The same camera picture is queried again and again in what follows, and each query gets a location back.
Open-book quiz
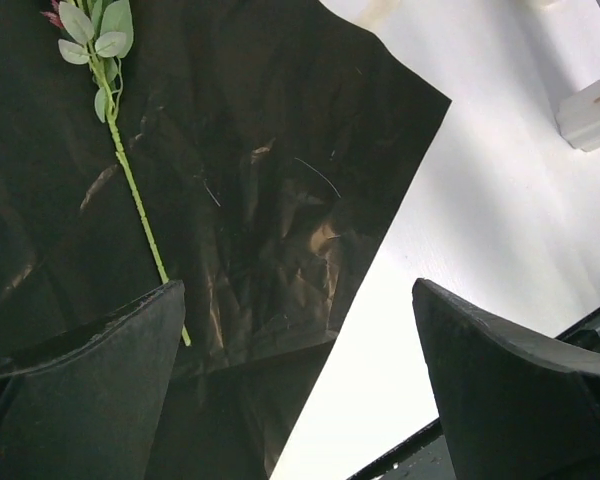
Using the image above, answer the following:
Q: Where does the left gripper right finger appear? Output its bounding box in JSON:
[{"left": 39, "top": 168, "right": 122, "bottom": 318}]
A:
[{"left": 412, "top": 277, "right": 600, "bottom": 480}]

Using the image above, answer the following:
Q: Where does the black wrapping paper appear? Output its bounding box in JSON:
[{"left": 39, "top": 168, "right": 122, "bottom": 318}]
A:
[{"left": 0, "top": 1, "right": 450, "bottom": 479}]

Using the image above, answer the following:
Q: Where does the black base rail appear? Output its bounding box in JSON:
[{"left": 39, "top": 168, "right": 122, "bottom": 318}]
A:
[{"left": 347, "top": 294, "right": 600, "bottom": 480}]

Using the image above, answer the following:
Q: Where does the white ribbed vase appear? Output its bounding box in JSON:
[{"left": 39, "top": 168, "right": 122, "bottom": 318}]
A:
[{"left": 555, "top": 79, "right": 600, "bottom": 152}]

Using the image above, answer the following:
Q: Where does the cream ribbon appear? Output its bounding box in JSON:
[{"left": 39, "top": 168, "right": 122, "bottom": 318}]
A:
[{"left": 353, "top": 0, "right": 402, "bottom": 30}]

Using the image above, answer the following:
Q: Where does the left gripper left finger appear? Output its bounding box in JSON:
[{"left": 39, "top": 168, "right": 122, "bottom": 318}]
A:
[{"left": 0, "top": 281, "right": 186, "bottom": 479}]

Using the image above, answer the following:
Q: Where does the pink rose stem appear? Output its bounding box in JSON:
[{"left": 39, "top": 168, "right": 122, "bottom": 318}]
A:
[{"left": 39, "top": 0, "right": 193, "bottom": 347}]

